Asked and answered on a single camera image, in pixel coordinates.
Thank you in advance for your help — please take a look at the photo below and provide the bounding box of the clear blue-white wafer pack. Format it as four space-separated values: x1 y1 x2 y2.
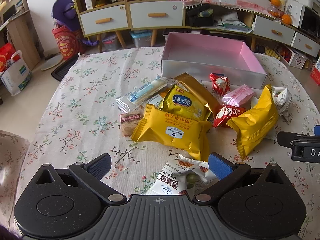
115 75 174 113

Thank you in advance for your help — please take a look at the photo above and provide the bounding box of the pink snack pack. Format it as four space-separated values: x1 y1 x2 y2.
221 85 255 107

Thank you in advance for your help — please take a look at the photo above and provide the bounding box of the pink open cardboard box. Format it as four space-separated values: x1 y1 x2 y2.
161 33 267 89

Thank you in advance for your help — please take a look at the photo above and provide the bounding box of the red candy pack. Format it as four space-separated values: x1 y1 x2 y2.
209 73 230 96
213 105 246 128

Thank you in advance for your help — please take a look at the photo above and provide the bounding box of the white shopping bag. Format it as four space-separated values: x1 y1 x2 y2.
0 43 31 96

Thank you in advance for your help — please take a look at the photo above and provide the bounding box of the white microwave oven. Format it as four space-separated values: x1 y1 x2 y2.
284 0 319 38

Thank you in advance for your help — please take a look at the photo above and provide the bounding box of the red gift bag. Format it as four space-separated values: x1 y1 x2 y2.
52 25 86 61

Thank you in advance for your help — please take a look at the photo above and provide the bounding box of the purple plush toy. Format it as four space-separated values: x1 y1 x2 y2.
51 0 80 31

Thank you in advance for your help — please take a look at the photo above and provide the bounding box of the wooden white drawer cabinet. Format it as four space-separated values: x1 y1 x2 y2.
74 0 185 48

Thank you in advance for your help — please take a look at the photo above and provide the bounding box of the low curved tv cabinet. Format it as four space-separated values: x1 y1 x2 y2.
177 0 319 57

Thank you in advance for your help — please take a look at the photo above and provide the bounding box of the gold foil snack pack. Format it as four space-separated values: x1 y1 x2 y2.
174 73 221 116

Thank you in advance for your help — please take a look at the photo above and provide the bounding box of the white nut pack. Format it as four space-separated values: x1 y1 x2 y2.
146 155 218 199
271 86 292 121

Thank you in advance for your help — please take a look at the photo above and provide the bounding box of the plain yellow snack bag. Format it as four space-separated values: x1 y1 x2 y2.
227 84 279 160

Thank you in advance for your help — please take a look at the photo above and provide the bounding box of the black grill tray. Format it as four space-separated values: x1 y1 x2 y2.
51 54 79 82

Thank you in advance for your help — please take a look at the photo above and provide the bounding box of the yellow snack bag with label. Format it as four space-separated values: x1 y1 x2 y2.
131 104 212 161

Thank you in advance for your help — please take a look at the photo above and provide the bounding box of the brown nougat bar pack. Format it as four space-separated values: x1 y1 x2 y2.
119 110 143 137

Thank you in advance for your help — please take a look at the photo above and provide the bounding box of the red candy pack lower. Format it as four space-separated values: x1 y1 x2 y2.
213 105 246 128

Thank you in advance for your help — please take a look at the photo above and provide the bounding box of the red candy pack upper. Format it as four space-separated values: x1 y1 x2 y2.
209 73 230 96

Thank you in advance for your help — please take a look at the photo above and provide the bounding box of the yellow blue-logo cracker pack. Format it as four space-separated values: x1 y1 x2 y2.
160 85 210 121

